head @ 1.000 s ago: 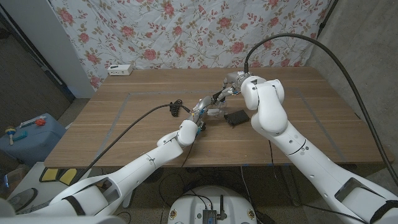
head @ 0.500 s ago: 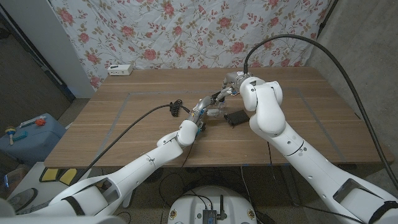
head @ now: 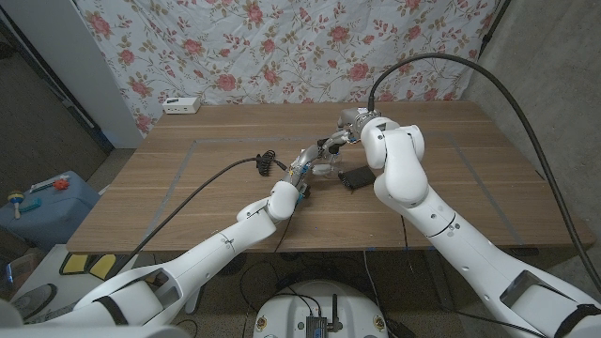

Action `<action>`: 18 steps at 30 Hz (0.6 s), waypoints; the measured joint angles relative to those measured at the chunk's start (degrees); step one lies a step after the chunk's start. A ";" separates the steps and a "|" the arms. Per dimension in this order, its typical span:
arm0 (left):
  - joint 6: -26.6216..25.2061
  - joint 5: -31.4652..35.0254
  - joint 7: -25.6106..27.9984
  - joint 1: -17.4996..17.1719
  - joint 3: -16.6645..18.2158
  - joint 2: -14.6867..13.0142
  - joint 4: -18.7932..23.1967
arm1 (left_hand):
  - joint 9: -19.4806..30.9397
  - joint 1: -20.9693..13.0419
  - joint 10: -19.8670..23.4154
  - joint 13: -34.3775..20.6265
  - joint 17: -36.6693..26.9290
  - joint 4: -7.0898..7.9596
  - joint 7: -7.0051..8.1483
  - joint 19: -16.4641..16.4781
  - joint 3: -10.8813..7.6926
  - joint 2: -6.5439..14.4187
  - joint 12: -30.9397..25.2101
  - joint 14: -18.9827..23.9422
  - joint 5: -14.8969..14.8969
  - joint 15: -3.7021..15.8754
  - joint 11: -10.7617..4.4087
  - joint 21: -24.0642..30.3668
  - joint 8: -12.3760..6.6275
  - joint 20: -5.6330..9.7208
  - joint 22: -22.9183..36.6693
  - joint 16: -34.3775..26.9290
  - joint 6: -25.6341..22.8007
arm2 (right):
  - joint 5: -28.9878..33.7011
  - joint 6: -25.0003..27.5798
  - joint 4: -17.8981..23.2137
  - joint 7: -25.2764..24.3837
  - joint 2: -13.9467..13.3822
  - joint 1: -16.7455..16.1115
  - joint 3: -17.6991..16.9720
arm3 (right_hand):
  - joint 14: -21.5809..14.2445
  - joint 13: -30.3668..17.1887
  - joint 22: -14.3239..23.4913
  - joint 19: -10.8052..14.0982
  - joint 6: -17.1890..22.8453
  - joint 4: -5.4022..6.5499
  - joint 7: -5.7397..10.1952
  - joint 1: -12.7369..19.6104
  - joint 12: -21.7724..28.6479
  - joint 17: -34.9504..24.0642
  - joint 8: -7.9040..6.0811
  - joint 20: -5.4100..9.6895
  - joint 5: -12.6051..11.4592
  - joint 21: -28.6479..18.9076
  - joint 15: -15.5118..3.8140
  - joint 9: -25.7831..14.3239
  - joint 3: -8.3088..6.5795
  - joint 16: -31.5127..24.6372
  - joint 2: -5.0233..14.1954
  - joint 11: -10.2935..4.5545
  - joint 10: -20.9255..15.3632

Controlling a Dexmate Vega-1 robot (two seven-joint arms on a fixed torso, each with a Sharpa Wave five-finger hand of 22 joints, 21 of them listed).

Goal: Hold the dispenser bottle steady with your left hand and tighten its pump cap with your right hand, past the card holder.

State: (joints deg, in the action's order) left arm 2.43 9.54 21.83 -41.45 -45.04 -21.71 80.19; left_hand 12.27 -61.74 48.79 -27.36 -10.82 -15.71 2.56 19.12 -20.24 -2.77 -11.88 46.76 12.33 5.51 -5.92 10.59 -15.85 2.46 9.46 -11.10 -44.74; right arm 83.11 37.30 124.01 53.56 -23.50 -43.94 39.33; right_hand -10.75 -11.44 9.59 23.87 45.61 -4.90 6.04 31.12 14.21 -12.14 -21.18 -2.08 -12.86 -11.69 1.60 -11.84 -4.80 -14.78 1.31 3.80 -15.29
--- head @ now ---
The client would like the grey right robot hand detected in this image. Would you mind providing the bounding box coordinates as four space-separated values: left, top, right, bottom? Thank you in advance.
316 106 382 155

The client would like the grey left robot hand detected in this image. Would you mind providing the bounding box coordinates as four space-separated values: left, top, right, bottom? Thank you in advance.
281 144 345 187

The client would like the clear dispenser bottle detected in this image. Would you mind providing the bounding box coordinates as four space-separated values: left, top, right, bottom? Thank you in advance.
313 150 345 178

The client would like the black card holder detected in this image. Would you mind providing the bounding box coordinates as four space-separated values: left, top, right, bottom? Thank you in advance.
337 164 377 192

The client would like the black hair claw clip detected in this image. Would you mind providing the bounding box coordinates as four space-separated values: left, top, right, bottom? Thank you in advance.
254 149 278 177

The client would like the floral backdrop cloth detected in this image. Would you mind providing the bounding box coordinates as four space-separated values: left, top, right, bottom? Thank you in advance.
74 0 501 135

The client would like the white power strip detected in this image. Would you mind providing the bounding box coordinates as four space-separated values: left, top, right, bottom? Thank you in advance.
162 96 202 115

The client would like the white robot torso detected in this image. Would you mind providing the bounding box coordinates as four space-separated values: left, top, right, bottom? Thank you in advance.
253 280 390 338

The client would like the black backdrop stand pole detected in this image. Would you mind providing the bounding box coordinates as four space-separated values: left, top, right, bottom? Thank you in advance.
477 0 513 60

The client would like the grey module with antenna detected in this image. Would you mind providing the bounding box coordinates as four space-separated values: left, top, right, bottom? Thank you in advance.
306 294 344 338

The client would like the dark table leg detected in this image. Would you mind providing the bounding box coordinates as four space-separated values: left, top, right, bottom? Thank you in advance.
422 248 453 311

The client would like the white table leg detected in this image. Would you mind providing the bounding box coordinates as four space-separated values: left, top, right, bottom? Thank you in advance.
184 290 204 315

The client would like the yellow black floor mat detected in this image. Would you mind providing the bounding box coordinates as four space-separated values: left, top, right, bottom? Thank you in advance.
58 252 119 281

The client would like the white pillar panel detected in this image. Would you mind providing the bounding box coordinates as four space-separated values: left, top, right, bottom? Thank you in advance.
0 0 145 150

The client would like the blue storage box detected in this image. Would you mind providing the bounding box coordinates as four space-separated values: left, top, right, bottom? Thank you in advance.
0 170 100 250

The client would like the wooden maraca toy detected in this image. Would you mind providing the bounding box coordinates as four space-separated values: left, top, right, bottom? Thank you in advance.
7 190 25 221

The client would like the grey shoe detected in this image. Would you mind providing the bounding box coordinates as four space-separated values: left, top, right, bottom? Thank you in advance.
7 283 58 325

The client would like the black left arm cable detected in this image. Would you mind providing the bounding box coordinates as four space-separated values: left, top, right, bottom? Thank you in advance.
105 157 290 281

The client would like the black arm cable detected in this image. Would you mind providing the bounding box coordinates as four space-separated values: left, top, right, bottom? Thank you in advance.
366 52 601 295
105 157 290 281

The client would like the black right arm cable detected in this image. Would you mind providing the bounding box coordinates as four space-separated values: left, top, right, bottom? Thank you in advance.
366 52 601 295

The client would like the black floor cable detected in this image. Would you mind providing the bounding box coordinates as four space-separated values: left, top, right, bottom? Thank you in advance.
362 251 393 328
238 260 285 315

